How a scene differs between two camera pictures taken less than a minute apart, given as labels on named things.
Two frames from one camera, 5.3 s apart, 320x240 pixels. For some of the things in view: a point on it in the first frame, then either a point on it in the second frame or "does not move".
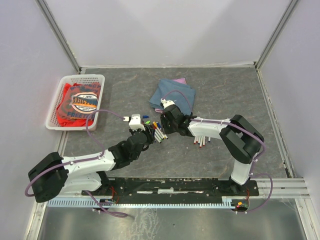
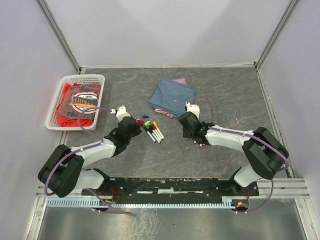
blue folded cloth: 182,95 does not move
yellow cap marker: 160,132 does not move
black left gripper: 151,132 to 137,128
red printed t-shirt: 75,103 does not move
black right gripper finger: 165,123 to 186,132
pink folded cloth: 180,80 does not move
